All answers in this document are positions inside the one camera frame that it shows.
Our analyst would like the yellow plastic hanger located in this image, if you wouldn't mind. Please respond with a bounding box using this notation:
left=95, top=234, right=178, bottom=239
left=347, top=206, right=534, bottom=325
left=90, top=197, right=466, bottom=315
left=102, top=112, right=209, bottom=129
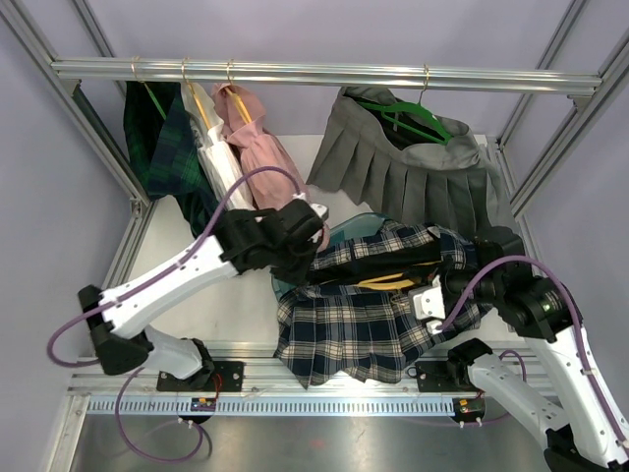
left=355, top=261, right=440, bottom=292

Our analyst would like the navy white plaid skirt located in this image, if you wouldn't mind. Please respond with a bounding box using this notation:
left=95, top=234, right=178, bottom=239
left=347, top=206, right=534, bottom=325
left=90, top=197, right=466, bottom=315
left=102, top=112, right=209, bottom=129
left=274, top=219, right=490, bottom=388

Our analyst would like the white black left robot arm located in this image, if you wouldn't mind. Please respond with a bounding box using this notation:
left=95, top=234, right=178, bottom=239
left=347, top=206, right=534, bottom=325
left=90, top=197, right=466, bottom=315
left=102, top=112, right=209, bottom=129
left=79, top=198, right=328, bottom=391

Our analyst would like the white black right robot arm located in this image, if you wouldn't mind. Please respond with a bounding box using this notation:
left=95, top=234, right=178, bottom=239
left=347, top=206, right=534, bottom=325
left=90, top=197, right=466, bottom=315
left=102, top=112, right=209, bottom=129
left=420, top=226, right=628, bottom=471

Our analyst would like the pink pleated skirt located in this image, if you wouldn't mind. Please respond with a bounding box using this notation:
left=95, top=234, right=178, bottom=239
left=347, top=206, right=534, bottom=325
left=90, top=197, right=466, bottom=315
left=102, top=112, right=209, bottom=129
left=211, top=84, right=309, bottom=209

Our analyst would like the grey pleated skirt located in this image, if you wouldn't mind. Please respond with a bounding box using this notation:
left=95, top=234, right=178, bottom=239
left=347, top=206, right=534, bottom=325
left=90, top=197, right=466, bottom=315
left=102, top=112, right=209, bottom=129
left=308, top=87, right=517, bottom=237

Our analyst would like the yellow hanger of pink skirt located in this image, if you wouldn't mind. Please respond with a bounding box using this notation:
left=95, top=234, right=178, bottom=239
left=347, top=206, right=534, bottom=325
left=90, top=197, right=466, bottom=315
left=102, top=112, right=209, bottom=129
left=226, top=59, right=252, bottom=124

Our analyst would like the green navy plaid skirt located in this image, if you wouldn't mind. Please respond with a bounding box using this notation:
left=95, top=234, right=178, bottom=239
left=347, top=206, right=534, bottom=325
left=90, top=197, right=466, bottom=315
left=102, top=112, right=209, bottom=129
left=123, top=82, right=219, bottom=237

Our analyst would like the green plastic hanger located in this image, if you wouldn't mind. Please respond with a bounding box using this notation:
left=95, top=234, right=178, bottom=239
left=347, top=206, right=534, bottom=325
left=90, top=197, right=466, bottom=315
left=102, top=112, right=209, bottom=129
left=358, top=64, right=452, bottom=146

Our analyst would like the green hanger of plaid skirt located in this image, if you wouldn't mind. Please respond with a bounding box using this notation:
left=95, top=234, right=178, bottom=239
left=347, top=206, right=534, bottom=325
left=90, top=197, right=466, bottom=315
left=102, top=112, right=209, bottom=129
left=131, top=56, right=166, bottom=121

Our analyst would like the teal plastic basin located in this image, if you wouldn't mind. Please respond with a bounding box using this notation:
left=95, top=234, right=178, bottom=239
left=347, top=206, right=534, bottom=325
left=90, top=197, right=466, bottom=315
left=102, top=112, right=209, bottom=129
left=271, top=212, right=386, bottom=301

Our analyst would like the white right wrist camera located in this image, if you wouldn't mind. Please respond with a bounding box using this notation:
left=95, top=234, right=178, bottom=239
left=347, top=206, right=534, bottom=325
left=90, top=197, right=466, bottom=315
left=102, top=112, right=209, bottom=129
left=408, top=286, right=446, bottom=334

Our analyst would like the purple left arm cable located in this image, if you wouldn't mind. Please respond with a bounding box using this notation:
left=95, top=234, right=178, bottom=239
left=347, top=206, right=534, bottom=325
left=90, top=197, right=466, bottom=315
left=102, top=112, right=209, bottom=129
left=46, top=165, right=306, bottom=463

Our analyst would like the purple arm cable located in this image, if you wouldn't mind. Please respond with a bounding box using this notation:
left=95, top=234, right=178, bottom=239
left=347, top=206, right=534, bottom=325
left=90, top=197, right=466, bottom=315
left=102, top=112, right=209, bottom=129
left=439, top=255, right=629, bottom=443
left=46, top=165, right=306, bottom=463

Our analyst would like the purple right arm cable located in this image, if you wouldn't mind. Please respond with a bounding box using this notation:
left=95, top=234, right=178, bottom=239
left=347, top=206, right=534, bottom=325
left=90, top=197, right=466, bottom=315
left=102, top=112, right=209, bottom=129
left=439, top=255, right=629, bottom=443

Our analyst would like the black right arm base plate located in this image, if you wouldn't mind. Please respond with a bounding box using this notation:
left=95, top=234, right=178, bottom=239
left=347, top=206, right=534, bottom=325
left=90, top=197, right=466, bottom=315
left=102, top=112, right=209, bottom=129
left=414, top=361, right=480, bottom=393

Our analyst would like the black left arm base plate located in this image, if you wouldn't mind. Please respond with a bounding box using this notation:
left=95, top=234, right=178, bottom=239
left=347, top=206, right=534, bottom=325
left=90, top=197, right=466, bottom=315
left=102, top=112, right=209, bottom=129
left=156, top=361, right=245, bottom=393

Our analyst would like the white slotted cable duct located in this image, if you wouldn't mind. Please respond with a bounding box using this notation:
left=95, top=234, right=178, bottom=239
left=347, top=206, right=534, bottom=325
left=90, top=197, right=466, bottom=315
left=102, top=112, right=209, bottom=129
left=87, top=395, right=454, bottom=417

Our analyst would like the aluminium frame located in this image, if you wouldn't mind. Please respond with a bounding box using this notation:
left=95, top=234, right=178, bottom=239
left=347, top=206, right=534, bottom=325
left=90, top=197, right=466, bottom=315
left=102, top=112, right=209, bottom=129
left=1, top=1, right=628, bottom=471

